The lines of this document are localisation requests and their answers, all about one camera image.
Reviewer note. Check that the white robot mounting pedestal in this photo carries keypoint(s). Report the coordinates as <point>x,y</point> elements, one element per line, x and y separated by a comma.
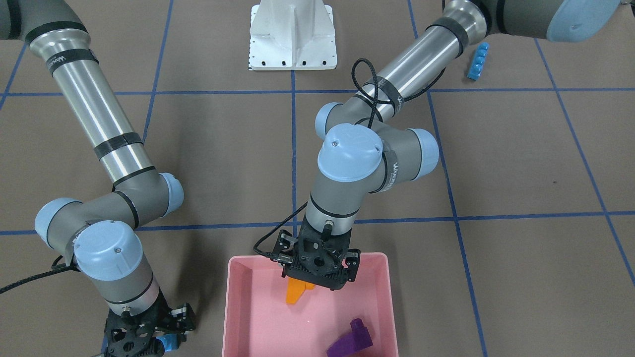
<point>292,35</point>

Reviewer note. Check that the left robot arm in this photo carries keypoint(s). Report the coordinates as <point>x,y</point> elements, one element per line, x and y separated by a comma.
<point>362,154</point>

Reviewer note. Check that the purple curved block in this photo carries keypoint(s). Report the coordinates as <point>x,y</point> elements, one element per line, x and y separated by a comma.
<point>355,341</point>

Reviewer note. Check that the orange sloped block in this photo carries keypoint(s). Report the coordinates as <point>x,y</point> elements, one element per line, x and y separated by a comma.
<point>296,289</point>

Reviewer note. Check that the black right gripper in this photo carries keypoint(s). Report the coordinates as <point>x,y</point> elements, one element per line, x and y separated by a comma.
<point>179,317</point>

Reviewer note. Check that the long blue block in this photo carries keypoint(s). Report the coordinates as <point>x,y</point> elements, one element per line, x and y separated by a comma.
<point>478,61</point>

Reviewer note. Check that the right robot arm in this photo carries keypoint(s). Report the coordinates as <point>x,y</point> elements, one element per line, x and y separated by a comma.
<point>45,155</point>

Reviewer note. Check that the pink plastic box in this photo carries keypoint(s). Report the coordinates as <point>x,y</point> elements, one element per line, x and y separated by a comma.
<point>259,322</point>

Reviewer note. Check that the small blue block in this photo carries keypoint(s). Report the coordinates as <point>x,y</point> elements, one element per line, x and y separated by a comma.
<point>172,342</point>

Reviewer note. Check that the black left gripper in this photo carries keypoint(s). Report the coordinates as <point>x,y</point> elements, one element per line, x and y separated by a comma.
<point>285,243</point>

